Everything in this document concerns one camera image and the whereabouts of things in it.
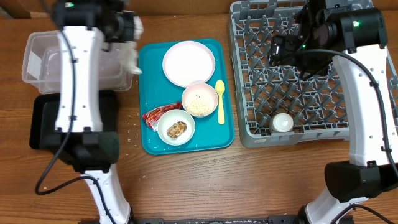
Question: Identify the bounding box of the clear plastic bin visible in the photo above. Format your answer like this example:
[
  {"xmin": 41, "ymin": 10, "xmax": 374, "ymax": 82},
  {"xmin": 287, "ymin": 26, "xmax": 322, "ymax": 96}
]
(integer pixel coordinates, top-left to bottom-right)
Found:
[{"xmin": 22, "ymin": 31, "xmax": 133, "ymax": 94}]

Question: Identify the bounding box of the white bowl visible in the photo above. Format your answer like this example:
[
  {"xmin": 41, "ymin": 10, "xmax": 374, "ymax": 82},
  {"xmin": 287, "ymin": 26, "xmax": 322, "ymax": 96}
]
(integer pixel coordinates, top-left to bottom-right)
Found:
[{"xmin": 157, "ymin": 109, "xmax": 195, "ymax": 146}]

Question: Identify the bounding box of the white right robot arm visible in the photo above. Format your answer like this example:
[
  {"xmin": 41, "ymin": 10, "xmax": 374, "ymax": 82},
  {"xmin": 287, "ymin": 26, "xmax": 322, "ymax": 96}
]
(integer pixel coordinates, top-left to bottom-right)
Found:
[{"xmin": 268, "ymin": 0, "xmax": 397, "ymax": 223}]

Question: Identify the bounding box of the white rice pile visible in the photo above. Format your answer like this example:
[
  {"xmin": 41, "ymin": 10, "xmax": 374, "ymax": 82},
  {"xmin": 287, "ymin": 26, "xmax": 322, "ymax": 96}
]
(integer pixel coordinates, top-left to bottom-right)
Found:
[{"xmin": 185, "ymin": 98, "xmax": 213, "ymax": 116}]

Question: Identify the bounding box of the teal serving tray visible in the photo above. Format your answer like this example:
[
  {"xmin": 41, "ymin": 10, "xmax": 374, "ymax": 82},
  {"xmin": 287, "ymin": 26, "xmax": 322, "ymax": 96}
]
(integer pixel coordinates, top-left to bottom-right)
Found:
[{"xmin": 139, "ymin": 39, "xmax": 235, "ymax": 156}]

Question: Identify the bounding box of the pink plate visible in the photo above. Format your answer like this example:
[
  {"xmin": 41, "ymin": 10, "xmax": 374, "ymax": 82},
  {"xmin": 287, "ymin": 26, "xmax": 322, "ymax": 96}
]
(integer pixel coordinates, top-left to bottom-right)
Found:
[{"xmin": 162, "ymin": 40, "xmax": 216, "ymax": 88}]

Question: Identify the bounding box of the black tray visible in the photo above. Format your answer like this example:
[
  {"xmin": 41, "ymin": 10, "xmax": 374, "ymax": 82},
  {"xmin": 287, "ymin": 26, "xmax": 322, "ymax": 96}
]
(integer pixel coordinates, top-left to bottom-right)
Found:
[{"xmin": 29, "ymin": 90, "xmax": 119, "ymax": 151}]

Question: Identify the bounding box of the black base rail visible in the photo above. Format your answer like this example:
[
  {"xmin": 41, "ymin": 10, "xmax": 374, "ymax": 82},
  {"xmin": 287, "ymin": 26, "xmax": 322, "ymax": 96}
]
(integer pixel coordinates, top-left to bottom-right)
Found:
[{"xmin": 77, "ymin": 215, "xmax": 301, "ymax": 224}]

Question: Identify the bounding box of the grey dishwasher rack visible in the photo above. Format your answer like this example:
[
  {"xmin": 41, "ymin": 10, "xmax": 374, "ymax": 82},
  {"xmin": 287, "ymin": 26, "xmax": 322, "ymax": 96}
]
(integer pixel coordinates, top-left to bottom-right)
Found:
[{"xmin": 229, "ymin": 0, "xmax": 398, "ymax": 149}]

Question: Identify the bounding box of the pink bowl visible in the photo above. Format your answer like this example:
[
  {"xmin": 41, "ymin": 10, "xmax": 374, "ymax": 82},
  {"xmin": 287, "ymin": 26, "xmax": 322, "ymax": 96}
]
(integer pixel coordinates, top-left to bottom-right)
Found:
[{"xmin": 182, "ymin": 83, "xmax": 218, "ymax": 118}]

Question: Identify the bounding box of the white napkin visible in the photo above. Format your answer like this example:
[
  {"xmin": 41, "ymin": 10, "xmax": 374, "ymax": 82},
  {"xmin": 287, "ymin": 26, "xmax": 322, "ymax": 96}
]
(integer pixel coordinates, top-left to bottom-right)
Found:
[{"xmin": 119, "ymin": 16, "xmax": 144, "ymax": 75}]

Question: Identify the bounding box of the cream plastic cup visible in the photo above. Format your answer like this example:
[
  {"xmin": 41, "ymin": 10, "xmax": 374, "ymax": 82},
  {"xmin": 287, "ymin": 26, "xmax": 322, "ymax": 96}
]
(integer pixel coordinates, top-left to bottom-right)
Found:
[{"xmin": 269, "ymin": 113, "xmax": 294, "ymax": 133}]

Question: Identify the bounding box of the yellow plastic spoon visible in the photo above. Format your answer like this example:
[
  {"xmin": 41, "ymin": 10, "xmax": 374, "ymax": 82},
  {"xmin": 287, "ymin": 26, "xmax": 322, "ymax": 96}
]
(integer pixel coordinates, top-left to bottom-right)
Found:
[{"xmin": 215, "ymin": 80, "xmax": 225, "ymax": 125}]

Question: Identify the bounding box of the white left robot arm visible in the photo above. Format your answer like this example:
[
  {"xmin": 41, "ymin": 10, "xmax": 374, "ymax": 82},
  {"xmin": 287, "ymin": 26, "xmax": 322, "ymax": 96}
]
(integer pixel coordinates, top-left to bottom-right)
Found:
[{"xmin": 35, "ymin": 1, "xmax": 136, "ymax": 223}]

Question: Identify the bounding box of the brown food scrap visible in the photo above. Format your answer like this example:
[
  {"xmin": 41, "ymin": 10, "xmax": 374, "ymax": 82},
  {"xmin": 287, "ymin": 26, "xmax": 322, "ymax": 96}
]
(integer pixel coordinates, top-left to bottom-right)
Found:
[{"xmin": 167, "ymin": 121, "xmax": 187, "ymax": 139}]

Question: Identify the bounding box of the red snack wrapper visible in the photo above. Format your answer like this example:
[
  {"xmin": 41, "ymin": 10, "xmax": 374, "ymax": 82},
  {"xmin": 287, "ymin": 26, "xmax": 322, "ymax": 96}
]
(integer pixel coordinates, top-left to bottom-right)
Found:
[{"xmin": 142, "ymin": 101, "xmax": 182, "ymax": 131}]

